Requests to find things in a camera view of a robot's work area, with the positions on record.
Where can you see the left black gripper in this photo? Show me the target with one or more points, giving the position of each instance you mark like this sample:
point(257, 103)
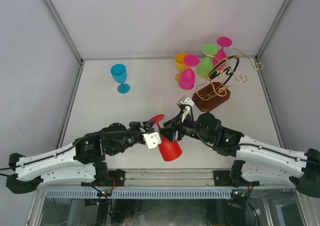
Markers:
point(141, 126)

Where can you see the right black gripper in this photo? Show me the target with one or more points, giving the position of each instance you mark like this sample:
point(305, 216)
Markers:
point(175, 122)

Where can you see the red plastic wine glass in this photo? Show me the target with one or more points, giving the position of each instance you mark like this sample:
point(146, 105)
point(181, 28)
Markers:
point(170, 151)

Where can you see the pink wine glass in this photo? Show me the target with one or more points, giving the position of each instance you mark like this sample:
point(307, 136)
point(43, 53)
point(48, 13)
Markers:
point(187, 75)
point(223, 42)

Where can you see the gold wire wine glass rack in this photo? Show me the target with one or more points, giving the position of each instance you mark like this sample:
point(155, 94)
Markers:
point(216, 90)

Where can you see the orange plastic wine glass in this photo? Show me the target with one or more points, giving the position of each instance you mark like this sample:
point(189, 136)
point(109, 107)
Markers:
point(179, 64)

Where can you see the green plastic wine glass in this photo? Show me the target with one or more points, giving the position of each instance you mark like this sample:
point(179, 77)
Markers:
point(206, 64)

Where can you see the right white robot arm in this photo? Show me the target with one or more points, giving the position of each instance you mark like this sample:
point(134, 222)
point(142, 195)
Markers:
point(254, 161)

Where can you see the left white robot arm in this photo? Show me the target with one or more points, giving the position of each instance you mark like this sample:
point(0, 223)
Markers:
point(80, 162)

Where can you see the blue plastic wine glass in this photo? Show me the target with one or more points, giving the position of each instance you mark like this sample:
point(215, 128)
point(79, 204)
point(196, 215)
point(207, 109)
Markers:
point(119, 74)

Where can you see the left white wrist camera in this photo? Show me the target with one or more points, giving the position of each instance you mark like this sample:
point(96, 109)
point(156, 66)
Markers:
point(152, 140)

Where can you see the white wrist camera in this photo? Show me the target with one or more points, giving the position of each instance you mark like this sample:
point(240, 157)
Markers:
point(152, 140)
point(185, 104)

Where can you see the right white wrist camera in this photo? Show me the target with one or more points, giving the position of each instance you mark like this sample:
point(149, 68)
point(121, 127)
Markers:
point(185, 104)

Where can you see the aluminium front rail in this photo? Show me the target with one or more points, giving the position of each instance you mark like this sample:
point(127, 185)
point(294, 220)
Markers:
point(170, 177)

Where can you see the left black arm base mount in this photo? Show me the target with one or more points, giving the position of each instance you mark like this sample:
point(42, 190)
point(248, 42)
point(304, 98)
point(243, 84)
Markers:
point(115, 178)

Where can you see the grey slotted cable duct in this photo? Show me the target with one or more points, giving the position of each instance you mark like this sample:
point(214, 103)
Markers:
point(91, 193)

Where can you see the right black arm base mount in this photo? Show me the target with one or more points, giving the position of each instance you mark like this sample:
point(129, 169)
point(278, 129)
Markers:
point(227, 178)

